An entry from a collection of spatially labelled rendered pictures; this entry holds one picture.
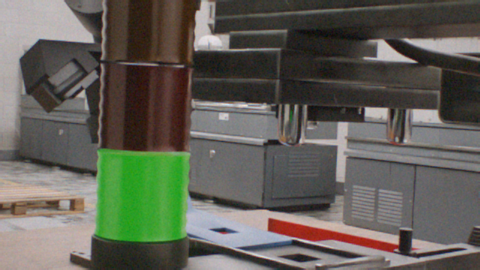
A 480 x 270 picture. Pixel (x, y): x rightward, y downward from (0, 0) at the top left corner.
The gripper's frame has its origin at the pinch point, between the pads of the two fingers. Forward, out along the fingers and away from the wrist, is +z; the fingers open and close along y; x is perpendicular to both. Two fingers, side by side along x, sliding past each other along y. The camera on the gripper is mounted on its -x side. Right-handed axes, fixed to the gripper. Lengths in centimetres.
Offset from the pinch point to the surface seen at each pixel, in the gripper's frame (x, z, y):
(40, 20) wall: 528, -533, -897
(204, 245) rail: -3.9, 7.7, 9.8
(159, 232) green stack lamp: -26.3, 11.8, 34.9
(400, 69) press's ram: 4.2, -0.3, 27.2
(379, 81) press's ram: 1.8, 0.6, 26.8
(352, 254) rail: 3.9, 11.4, 17.8
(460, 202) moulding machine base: 457, -54, -266
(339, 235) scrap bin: 24.1, 6.4, -0.9
